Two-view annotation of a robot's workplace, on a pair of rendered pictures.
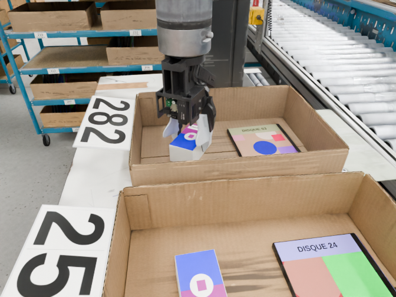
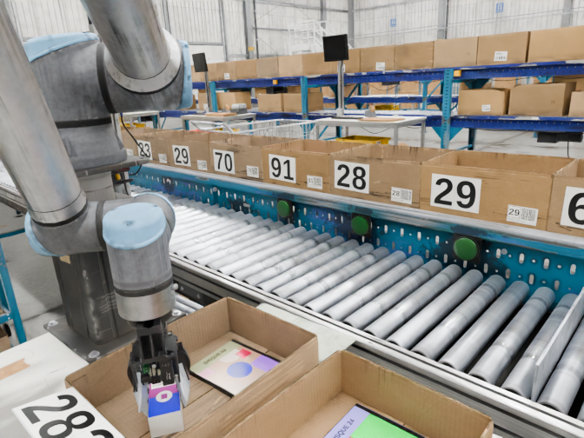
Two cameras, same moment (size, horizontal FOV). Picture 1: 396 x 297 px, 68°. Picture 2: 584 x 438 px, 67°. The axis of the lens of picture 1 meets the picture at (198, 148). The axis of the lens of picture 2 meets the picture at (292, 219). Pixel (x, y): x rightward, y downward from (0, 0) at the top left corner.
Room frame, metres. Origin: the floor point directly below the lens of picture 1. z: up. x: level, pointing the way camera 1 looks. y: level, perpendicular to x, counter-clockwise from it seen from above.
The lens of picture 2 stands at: (-0.13, 0.25, 1.33)
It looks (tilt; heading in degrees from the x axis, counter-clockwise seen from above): 18 degrees down; 320
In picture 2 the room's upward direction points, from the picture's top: 3 degrees counter-clockwise
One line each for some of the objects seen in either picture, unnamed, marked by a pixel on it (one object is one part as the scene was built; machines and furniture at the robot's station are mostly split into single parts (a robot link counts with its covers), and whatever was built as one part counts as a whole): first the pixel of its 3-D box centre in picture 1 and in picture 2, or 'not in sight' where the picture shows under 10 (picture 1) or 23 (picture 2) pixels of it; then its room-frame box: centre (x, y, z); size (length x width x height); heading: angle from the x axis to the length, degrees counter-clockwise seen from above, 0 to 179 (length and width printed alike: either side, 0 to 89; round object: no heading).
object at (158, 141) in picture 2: not in sight; (172, 147); (2.44, -0.98, 0.96); 0.39 x 0.29 x 0.17; 5
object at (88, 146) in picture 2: not in sight; (80, 140); (0.95, -0.04, 1.22); 0.19 x 0.19 x 0.10
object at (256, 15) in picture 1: (255, 17); not in sight; (1.53, -0.28, 0.84); 0.15 x 0.09 x 0.07; 6
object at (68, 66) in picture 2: not in sight; (72, 77); (0.94, -0.05, 1.36); 0.17 x 0.15 x 0.18; 58
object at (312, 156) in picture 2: not in sight; (315, 164); (1.27, -1.10, 0.96); 0.39 x 0.29 x 0.17; 6
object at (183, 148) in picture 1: (191, 144); (165, 406); (0.53, 0.01, 0.78); 0.10 x 0.06 x 0.05; 155
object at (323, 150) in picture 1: (225, 136); (200, 377); (0.53, -0.06, 0.80); 0.38 x 0.28 x 0.10; 97
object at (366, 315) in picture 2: not in sight; (397, 294); (0.54, -0.71, 0.72); 0.52 x 0.05 x 0.05; 96
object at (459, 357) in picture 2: not in sight; (489, 323); (0.28, -0.74, 0.72); 0.52 x 0.05 x 0.05; 96
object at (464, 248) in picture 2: not in sight; (465, 248); (0.47, -0.95, 0.81); 0.07 x 0.01 x 0.07; 6
